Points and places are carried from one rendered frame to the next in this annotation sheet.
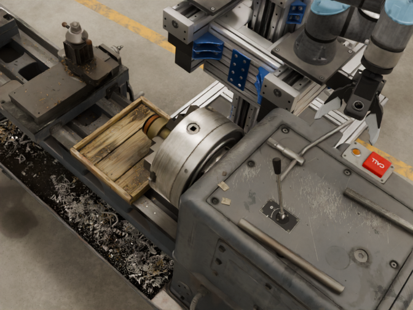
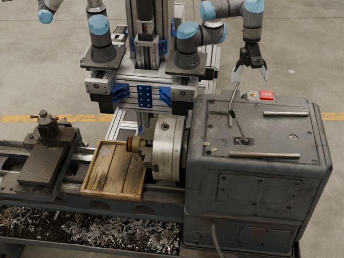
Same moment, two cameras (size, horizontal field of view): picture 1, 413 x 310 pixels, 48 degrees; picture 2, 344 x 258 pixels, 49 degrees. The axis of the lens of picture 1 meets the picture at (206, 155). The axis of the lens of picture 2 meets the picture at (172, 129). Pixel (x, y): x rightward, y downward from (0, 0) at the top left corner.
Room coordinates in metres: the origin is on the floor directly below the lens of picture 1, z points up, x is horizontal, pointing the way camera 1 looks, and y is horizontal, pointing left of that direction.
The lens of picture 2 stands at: (-0.27, 0.53, 2.41)
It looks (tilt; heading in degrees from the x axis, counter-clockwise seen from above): 45 degrees down; 335
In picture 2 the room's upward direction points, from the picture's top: 1 degrees counter-clockwise
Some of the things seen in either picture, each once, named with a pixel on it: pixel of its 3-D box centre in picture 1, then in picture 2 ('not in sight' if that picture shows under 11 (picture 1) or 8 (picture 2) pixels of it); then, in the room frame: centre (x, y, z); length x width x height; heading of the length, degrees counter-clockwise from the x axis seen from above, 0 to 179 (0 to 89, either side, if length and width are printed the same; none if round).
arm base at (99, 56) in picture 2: not in sight; (102, 48); (1.61, 0.09, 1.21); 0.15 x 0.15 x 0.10
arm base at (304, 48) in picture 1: (318, 39); (187, 54); (1.33, -0.32, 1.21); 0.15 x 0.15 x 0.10
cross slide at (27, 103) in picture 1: (69, 79); (48, 151); (1.20, 0.56, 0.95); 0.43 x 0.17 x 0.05; 147
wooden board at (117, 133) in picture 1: (136, 146); (118, 168); (0.99, 0.26, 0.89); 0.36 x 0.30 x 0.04; 147
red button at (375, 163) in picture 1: (376, 165); (266, 95); (0.79, -0.47, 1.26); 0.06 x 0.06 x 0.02; 57
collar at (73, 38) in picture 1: (76, 33); (44, 117); (1.26, 0.52, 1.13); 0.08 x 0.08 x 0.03
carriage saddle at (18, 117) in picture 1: (60, 84); (41, 159); (1.22, 0.61, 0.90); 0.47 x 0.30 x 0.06; 147
